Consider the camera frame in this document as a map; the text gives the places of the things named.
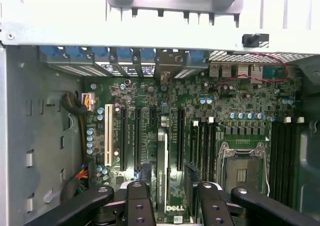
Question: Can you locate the green Dell motherboard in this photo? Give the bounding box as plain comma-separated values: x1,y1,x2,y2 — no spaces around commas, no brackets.
83,68,305,226

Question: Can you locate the yellow wire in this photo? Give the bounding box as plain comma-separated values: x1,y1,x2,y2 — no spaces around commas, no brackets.
77,112,88,163

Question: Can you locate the metal CPU socket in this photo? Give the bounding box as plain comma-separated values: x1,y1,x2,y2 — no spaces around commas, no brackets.
216,140,271,203

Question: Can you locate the multicoloured wire bundle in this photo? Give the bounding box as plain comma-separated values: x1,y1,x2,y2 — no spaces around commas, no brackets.
59,162,90,203

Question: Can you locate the black RAM slot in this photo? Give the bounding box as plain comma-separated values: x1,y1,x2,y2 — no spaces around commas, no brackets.
189,119,199,173
212,122,220,184
270,120,279,196
205,116,215,184
199,118,207,184
283,116,293,203
290,116,305,207
277,120,286,199

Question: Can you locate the long black expansion slot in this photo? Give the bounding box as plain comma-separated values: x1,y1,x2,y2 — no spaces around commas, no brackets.
134,106,143,172
120,105,128,172
177,108,186,172

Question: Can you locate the thin metal locking lever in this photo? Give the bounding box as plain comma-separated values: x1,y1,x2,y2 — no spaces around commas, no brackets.
261,143,272,198

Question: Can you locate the black RAM stick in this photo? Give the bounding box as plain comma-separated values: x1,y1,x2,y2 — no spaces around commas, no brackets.
184,162,202,226

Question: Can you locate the grey metal PC case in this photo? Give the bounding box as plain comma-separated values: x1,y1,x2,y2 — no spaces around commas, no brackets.
0,20,320,226

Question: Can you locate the thin red wire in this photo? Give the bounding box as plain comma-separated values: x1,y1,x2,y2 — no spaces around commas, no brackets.
213,51,291,92

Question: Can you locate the white power connector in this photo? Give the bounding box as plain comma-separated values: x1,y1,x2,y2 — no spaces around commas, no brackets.
80,92,97,112

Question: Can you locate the silver rear port block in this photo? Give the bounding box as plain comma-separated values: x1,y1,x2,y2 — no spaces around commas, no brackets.
208,62,264,85

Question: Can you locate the black case latch knob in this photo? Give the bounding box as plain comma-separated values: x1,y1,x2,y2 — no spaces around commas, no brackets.
241,32,270,49

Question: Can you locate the Nvidia graphics card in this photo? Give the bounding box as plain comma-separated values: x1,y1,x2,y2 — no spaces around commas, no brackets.
154,48,186,213

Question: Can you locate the black sleeved power cable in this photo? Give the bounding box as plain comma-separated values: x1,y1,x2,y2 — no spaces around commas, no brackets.
60,91,89,116

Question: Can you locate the white PCI expansion slot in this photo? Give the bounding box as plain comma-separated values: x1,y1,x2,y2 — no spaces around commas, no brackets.
104,103,113,167

